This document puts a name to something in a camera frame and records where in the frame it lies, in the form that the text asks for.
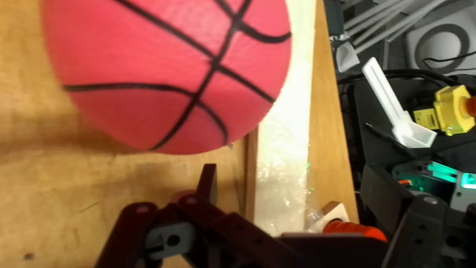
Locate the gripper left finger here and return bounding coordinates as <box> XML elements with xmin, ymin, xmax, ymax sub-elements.
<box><xmin>95</xmin><ymin>163</ymin><xmax>298</xmax><ymax>268</ymax></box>

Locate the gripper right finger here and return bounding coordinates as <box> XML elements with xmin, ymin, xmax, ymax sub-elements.
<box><xmin>359</xmin><ymin>165</ymin><xmax>476</xmax><ymax>268</ymax></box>

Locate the orange clamp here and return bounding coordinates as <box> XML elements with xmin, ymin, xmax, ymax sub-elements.
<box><xmin>322</xmin><ymin>220</ymin><xmax>388</xmax><ymax>243</ymax></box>

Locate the small pale wooden block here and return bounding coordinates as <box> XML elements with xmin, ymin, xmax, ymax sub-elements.
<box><xmin>319</xmin><ymin>201</ymin><xmax>351</xmax><ymax>228</ymax></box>

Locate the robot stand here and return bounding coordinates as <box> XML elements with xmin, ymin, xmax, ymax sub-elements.
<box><xmin>350</xmin><ymin>73</ymin><xmax>476</xmax><ymax>194</ymax></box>

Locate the yellow emergency stop button box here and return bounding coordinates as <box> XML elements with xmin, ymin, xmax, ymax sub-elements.
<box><xmin>412</xmin><ymin>84</ymin><xmax>476</xmax><ymax>137</ymax></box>

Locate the white plastic scoop-shaped piece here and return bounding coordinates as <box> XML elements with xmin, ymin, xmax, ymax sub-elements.
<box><xmin>361</xmin><ymin>57</ymin><xmax>438</xmax><ymax>149</ymax></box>

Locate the red basketball with black lines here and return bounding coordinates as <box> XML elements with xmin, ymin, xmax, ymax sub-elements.
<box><xmin>42</xmin><ymin>0</ymin><xmax>293</xmax><ymax>155</ymax></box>

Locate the small grey plastic piece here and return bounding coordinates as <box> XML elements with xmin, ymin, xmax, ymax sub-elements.
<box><xmin>336</xmin><ymin>41</ymin><xmax>360</xmax><ymax>73</ymax></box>

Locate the grey moulded tray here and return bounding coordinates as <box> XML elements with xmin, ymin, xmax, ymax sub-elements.
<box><xmin>405</xmin><ymin>6</ymin><xmax>476</xmax><ymax>73</ymax></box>

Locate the bundle of grey rods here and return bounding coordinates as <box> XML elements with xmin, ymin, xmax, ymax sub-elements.
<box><xmin>341</xmin><ymin>0</ymin><xmax>450</xmax><ymax>54</ymax></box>

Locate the thick black cable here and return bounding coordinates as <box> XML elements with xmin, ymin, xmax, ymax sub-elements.
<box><xmin>337</xmin><ymin>68</ymin><xmax>476</xmax><ymax>90</ymax></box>

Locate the thin black cable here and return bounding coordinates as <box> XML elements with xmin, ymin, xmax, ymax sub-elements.
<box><xmin>423</xmin><ymin>51</ymin><xmax>476</xmax><ymax>72</ymax></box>

